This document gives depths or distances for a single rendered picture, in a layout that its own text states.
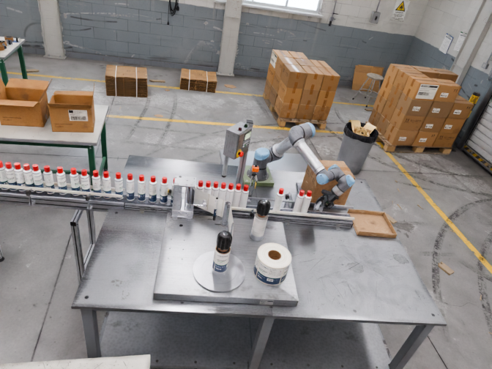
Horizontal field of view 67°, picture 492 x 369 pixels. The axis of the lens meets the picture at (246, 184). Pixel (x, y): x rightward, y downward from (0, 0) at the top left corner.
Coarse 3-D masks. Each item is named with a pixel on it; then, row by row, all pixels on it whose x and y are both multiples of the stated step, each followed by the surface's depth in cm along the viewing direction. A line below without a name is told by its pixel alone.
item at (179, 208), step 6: (174, 186) 234; (174, 192) 237; (180, 192) 237; (186, 192) 238; (192, 192) 241; (174, 198) 240; (180, 198) 240; (174, 204) 242; (180, 204) 243; (174, 210) 245; (180, 210) 246; (186, 210) 247; (192, 210) 248; (180, 216) 248; (186, 216) 249; (192, 216) 249
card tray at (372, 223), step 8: (352, 216) 289; (360, 216) 291; (368, 216) 293; (376, 216) 294; (384, 216) 293; (360, 224) 282; (368, 224) 284; (376, 224) 286; (384, 224) 287; (360, 232) 270; (368, 232) 271; (376, 232) 272; (384, 232) 279; (392, 232) 279
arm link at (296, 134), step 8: (296, 128) 264; (288, 136) 266; (296, 136) 261; (296, 144) 261; (304, 144) 260; (304, 152) 258; (312, 152) 258; (312, 160) 255; (312, 168) 256; (320, 168) 253; (320, 176) 250; (328, 176) 251
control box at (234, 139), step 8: (232, 128) 237; (248, 128) 241; (232, 136) 235; (240, 136) 234; (224, 144) 241; (232, 144) 238; (240, 144) 239; (248, 144) 250; (224, 152) 244; (232, 152) 241
